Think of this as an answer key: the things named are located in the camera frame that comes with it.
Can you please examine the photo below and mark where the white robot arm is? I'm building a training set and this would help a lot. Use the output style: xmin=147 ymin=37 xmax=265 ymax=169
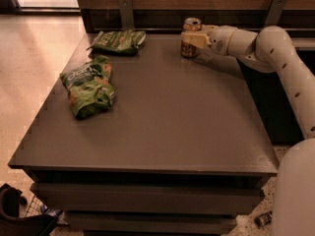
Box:
xmin=181 ymin=25 xmax=315 ymax=236

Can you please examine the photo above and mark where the orange soda can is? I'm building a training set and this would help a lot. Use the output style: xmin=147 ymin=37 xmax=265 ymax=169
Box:
xmin=181 ymin=18 xmax=202 ymax=58

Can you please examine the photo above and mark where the metal bracket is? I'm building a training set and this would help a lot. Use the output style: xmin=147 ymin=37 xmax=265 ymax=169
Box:
xmin=264 ymin=0 xmax=287 ymax=27
xmin=118 ymin=0 xmax=135 ymax=30

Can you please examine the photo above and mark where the green chip bag back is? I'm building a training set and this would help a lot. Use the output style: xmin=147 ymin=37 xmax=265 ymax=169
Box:
xmin=90 ymin=29 xmax=146 ymax=55

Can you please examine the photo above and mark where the green chip bag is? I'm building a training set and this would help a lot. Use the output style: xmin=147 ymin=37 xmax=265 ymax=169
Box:
xmin=90 ymin=29 xmax=146 ymax=55
xmin=60 ymin=55 xmax=115 ymax=118

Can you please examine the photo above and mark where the lower grey drawer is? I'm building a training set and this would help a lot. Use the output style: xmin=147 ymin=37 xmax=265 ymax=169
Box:
xmin=65 ymin=212 xmax=236 ymax=235

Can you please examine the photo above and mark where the grey drawer cabinet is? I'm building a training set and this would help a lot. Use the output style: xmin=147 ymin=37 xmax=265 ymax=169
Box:
xmin=10 ymin=35 xmax=278 ymax=236

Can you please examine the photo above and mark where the green chip bag front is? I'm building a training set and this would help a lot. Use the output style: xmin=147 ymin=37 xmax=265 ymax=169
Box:
xmin=60 ymin=55 xmax=115 ymax=118

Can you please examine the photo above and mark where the left metal bracket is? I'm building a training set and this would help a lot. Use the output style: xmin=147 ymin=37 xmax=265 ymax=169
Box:
xmin=118 ymin=0 xmax=135 ymax=30

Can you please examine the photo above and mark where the upper grey drawer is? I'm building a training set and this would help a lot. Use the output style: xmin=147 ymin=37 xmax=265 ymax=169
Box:
xmin=31 ymin=183 xmax=262 ymax=215

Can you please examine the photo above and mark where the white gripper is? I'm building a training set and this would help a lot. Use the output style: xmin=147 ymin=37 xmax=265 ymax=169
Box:
xmin=181 ymin=25 xmax=236 ymax=55

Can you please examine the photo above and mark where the grey drawer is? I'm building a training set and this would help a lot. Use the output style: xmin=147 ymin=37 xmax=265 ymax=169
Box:
xmin=31 ymin=183 xmax=262 ymax=215
xmin=65 ymin=212 xmax=236 ymax=235

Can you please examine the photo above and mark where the dark bin on floor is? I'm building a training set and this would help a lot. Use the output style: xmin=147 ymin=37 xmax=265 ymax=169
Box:
xmin=0 ymin=182 xmax=60 ymax=236

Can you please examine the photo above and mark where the right metal bracket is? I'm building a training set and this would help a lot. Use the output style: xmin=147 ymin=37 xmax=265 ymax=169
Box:
xmin=264 ymin=0 xmax=287 ymax=27

